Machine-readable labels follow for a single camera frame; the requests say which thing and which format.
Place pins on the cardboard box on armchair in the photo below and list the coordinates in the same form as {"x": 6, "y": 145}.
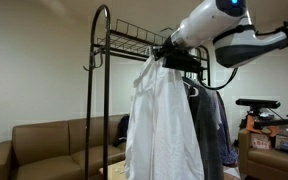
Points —
{"x": 261, "y": 141}

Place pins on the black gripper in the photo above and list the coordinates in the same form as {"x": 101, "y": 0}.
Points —
{"x": 176, "y": 58}

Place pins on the brown leather armchair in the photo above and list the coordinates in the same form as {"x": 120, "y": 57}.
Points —
{"x": 262, "y": 164}

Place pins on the black camera on boom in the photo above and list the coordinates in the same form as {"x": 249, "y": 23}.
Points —
{"x": 258, "y": 103}

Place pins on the white shirt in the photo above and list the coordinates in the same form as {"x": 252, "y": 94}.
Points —
{"x": 161, "y": 140}

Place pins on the grey jacket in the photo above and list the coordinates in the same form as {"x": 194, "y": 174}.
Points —
{"x": 206, "y": 132}

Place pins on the white plastic hanger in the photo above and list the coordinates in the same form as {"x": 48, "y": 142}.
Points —
{"x": 190, "y": 88}

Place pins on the blue patterned garment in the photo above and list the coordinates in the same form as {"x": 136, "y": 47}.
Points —
{"x": 229, "y": 156}

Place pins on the brown leather sofa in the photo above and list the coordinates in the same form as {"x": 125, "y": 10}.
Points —
{"x": 58, "y": 150}

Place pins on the black metal clothes rack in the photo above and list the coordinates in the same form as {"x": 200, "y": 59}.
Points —
{"x": 119, "y": 44}

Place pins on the dark backpack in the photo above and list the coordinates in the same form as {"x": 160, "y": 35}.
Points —
{"x": 122, "y": 130}

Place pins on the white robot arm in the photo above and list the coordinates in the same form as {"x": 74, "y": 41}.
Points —
{"x": 227, "y": 23}

